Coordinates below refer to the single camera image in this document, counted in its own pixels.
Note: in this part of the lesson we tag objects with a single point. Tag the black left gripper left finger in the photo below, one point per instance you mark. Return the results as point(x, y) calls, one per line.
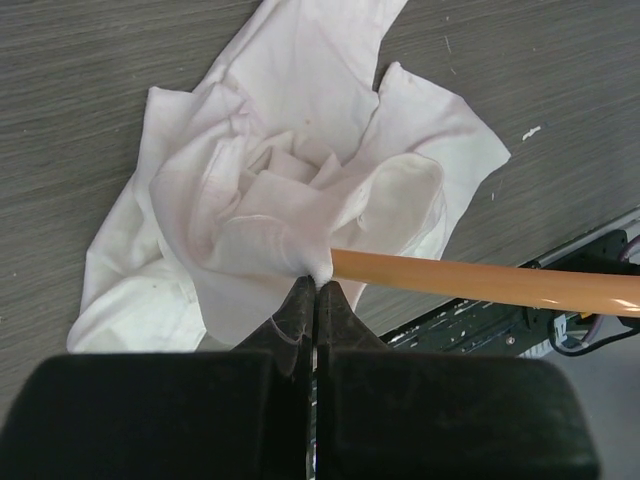
point(239, 414)

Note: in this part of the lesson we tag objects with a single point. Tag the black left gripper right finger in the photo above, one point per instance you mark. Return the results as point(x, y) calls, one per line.
point(387, 414)

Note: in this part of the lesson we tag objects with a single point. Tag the orange hanger with metal hook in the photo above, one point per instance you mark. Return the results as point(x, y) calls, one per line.
point(605, 294)

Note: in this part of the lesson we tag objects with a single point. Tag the white t shirt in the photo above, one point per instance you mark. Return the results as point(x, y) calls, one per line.
point(289, 147)

